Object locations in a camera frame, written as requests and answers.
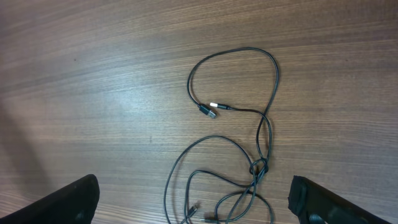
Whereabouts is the thin black USB cable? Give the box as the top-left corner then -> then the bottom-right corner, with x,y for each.
185,101 -> 274,224

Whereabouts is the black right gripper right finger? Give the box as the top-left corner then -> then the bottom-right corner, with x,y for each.
288,175 -> 389,224

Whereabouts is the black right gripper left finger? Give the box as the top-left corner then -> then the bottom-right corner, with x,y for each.
1,174 -> 100,224

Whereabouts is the thick black USB cable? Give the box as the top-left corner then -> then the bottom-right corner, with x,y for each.
187,47 -> 280,187

